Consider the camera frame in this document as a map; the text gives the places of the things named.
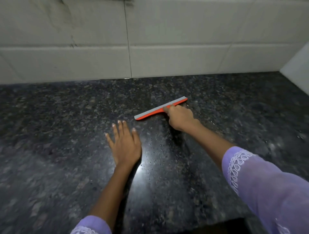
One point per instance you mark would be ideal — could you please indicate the person's left hand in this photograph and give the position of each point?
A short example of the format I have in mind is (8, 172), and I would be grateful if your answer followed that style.
(126, 150)

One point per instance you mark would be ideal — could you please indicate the person's right hand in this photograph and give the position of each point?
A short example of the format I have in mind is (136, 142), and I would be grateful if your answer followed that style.
(181, 118)

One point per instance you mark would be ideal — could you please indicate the person's left middle finger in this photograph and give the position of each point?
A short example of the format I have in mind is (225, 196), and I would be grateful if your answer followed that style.
(120, 129)

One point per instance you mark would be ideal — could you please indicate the person's left thumb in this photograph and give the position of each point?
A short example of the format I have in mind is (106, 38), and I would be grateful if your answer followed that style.
(137, 137)

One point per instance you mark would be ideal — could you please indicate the person's left little finger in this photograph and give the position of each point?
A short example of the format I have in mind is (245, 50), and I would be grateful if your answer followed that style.
(109, 140)

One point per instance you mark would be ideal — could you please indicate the person's right fingers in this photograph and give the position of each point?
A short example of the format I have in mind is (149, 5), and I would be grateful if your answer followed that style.
(171, 109)

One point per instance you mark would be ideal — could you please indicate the orange and grey squeegee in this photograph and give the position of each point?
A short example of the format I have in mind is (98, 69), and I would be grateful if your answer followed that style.
(149, 114)

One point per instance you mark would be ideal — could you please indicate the person's right forearm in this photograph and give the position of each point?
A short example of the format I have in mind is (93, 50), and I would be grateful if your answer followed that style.
(212, 142)

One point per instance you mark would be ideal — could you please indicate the person's left forearm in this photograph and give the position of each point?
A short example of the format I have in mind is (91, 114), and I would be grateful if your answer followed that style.
(113, 192)

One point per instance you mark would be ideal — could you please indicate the lilac left sleeve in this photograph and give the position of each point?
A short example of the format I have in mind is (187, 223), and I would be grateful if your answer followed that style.
(93, 226)

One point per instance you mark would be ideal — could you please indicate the lilac right sleeve with lace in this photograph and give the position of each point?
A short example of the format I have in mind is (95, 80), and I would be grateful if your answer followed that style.
(268, 190)

